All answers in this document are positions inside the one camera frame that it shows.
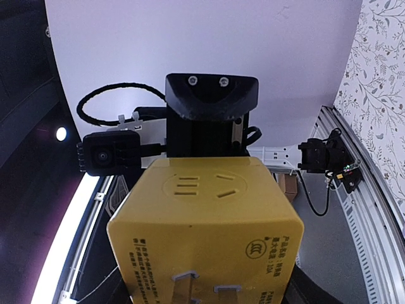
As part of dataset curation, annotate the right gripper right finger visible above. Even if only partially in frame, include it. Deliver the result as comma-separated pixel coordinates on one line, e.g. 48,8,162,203
281,265,340,304

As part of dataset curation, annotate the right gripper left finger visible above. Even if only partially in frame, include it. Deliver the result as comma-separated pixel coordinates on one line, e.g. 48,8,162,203
107,269,132,304

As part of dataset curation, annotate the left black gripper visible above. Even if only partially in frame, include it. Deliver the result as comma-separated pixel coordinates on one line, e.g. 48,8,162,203
165,73,260,158

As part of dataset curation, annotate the yellow cube socket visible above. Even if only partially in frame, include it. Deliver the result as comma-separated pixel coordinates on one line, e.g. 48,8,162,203
107,157,304,303

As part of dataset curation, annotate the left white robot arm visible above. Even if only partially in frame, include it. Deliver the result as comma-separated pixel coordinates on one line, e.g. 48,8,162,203
164,73,332,173

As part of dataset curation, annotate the white light strip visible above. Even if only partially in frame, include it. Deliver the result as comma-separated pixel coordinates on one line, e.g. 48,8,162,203
31,174,113,303

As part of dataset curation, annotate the floral table cloth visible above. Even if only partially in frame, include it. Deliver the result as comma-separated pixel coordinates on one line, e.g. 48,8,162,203
332,0,405,210

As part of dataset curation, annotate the left black camera cable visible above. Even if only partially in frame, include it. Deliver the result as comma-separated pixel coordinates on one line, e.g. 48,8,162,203
76,82,167,127

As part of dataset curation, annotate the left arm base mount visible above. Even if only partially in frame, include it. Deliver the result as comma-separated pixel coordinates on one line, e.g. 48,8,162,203
323,127,363,194

